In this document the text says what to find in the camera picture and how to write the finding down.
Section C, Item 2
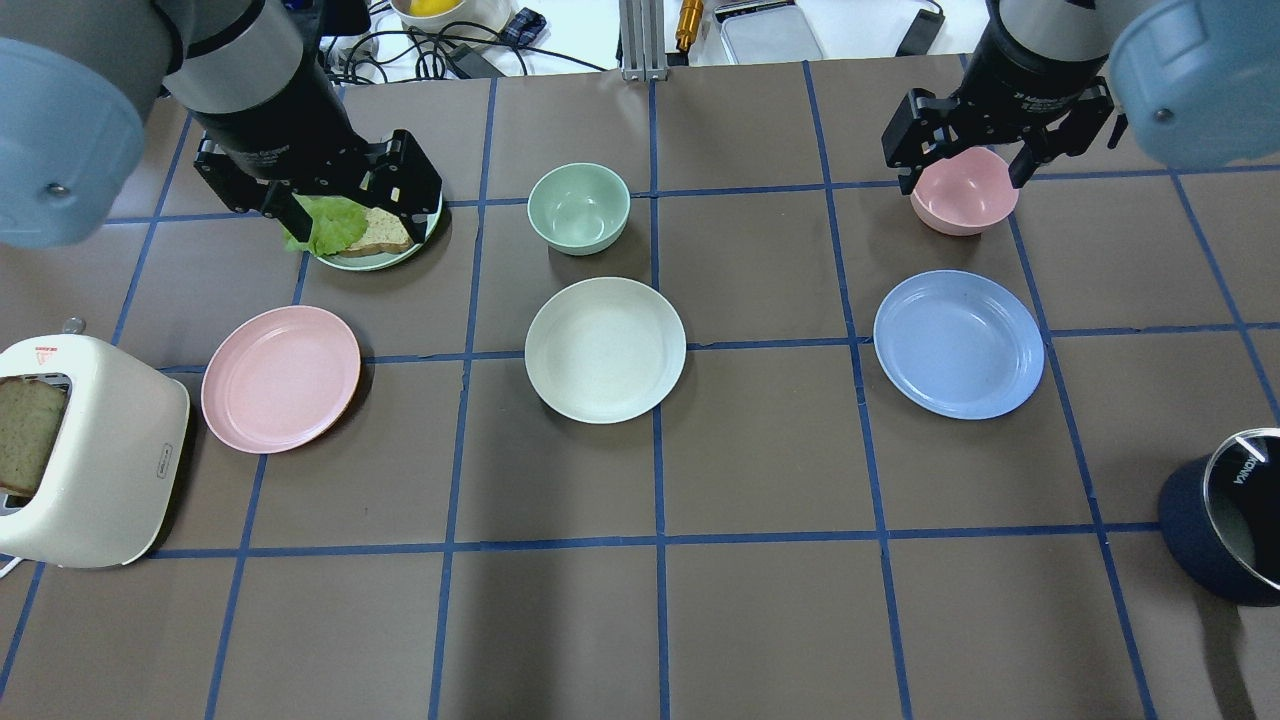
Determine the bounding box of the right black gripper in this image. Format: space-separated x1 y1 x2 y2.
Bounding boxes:
881 77 1116 196

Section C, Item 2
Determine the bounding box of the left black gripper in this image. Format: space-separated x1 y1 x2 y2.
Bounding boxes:
195 129 444 243

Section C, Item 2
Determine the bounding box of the blue plate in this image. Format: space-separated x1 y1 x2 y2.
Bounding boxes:
872 269 1046 421

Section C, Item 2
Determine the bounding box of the pink plate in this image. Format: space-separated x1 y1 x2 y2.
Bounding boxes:
200 305 362 454

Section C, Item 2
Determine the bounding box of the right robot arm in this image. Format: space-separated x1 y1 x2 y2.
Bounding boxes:
881 1 1279 193

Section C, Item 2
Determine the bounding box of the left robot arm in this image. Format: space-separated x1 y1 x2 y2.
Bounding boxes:
1 1 443 249

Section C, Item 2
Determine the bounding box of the green lettuce leaf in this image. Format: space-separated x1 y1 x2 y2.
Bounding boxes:
283 195 369 258

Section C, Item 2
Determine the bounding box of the pink bowl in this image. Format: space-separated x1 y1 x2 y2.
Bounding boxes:
909 147 1020 237

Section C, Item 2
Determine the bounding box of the bread slice on plate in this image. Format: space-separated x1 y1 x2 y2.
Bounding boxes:
337 208 413 258

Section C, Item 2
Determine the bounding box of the light green plate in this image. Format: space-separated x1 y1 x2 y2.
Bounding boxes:
317 241 429 272

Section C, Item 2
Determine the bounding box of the black power adapter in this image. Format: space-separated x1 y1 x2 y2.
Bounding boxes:
895 9 946 56

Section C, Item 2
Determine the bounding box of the green bowl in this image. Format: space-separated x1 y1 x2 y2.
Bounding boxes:
527 161 632 256

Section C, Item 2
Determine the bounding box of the white bowl with fruit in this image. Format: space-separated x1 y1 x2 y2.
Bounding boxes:
390 1 517 38

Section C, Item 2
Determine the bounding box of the silver digital scale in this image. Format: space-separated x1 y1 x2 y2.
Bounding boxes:
713 1 826 65

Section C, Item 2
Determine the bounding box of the cream plate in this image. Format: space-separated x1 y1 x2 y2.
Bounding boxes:
524 277 687 424

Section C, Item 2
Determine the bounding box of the cream toaster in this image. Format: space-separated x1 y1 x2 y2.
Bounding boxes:
1 334 189 568

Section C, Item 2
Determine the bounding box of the glass pot lid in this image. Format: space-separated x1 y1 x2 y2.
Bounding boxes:
1204 428 1279 588

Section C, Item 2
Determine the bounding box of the gold screwdriver handle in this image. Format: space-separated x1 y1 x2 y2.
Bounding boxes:
675 0 705 54

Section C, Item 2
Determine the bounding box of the aluminium frame post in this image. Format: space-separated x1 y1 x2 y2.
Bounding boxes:
618 0 669 83

